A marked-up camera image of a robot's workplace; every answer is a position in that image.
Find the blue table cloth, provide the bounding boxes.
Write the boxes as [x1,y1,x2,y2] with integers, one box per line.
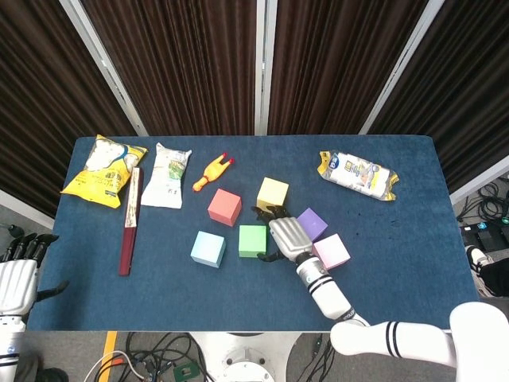
[25,134,480,332]

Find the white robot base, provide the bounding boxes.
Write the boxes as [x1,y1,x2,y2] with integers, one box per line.
[188,332,301,382]

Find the pink foam cube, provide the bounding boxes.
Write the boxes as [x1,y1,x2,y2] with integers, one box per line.
[311,233,352,270]

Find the purple foam cube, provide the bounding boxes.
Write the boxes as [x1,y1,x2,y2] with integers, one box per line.
[296,207,329,243]

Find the floor cable bundle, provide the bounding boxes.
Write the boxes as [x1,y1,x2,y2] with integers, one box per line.
[83,332,212,382]

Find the yellow rubber chicken toy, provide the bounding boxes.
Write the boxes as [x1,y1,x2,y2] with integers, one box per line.
[192,152,235,194]

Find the white snack bag green print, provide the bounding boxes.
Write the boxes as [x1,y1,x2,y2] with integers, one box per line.
[140,142,192,209]

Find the black device green lights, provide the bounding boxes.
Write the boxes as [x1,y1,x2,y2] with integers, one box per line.
[459,222,509,255]

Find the white yellow snack packet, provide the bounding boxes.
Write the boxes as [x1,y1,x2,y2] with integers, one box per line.
[317,149,400,202]

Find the red foam cube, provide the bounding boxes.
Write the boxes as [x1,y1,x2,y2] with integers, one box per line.
[208,188,243,228]

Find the white sneaker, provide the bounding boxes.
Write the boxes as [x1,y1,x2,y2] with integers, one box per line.
[464,245,495,276]

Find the light blue foam cube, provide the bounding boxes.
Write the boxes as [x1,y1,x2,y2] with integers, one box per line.
[190,230,227,269]

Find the black coiled cables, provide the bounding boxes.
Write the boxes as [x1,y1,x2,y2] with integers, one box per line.
[457,181,509,224]

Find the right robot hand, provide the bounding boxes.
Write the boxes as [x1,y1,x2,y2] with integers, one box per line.
[251,205,316,264]

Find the green circuit board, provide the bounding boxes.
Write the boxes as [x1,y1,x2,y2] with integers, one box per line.
[173,364,198,381]

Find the yellow foam cube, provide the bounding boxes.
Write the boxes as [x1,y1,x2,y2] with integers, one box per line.
[256,177,289,214]

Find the green foam cube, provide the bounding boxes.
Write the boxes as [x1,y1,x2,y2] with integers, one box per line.
[238,224,269,259]

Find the black floor cables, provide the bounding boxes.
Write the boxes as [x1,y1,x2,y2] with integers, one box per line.
[293,333,335,382]

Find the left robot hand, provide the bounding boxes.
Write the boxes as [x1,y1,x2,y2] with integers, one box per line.
[0,233,69,318]

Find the brown curtain panel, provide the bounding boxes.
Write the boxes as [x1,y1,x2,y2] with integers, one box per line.
[367,0,509,194]
[0,0,138,218]
[81,0,258,136]
[268,0,429,136]

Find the black trouser leg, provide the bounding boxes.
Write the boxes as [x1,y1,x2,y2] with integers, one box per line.
[475,256,509,298]

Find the white partition post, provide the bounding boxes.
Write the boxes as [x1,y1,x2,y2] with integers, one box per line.
[59,0,150,137]
[357,0,445,136]
[254,0,278,136]

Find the yellow popcorn snack bag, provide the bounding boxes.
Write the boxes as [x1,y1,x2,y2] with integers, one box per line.
[60,134,148,209]

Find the white partition base bar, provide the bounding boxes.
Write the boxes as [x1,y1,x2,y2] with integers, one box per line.
[449,157,509,206]
[0,189,55,230]

